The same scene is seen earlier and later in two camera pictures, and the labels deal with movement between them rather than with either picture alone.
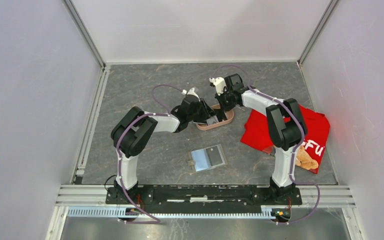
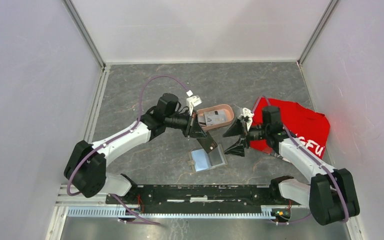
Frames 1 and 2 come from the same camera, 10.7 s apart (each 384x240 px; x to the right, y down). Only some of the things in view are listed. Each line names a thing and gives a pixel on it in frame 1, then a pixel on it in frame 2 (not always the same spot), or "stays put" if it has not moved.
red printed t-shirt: [256, 132] stays put
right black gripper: [224, 107] -> [236, 129]
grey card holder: [206, 158] stays put
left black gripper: [206, 111] -> [194, 130]
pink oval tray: [229, 115] stays put
